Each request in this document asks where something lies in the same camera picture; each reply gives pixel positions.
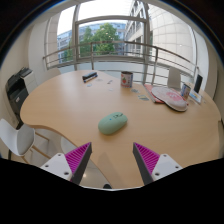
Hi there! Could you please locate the red printed mat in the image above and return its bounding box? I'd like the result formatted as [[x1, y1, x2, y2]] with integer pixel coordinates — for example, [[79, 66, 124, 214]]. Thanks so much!
[[143, 83, 165, 105]]

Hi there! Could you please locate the mint green computer mouse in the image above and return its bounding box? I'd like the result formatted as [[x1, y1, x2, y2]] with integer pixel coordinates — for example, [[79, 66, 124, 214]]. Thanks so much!
[[97, 111, 129, 136]]

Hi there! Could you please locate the blue and white marker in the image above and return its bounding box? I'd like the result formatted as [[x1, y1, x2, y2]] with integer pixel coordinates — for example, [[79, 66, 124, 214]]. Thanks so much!
[[83, 76, 99, 84]]

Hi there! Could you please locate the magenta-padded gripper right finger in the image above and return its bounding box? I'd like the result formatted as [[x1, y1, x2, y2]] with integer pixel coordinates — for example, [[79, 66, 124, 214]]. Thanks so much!
[[132, 142, 184, 186]]

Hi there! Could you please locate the metal balcony railing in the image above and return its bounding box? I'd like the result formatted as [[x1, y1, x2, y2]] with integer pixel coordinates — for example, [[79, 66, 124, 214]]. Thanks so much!
[[42, 40, 200, 86]]

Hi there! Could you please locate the white chair with wooden legs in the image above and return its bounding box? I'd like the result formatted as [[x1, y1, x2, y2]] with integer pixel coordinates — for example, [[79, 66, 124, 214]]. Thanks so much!
[[166, 66, 183, 90]]

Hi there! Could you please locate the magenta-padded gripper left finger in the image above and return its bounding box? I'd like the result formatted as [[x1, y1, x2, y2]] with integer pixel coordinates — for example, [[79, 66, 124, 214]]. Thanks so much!
[[40, 142, 93, 186]]

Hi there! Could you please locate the pink round mouse pad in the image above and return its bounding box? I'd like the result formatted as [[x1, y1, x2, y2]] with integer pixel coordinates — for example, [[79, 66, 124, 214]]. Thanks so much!
[[150, 85, 189, 113]]

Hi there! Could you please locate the white plastic chair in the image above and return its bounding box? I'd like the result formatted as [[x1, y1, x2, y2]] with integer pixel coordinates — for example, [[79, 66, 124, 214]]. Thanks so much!
[[0, 118, 36, 161], [42, 67, 62, 83]]

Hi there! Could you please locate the black cylinder speaker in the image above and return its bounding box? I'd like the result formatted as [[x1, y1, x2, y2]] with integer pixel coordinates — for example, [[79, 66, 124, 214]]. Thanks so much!
[[194, 73, 204, 95]]

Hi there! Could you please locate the black and white printer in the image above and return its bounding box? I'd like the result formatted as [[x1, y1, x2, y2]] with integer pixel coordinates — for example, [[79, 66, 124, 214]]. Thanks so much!
[[5, 67, 37, 130]]

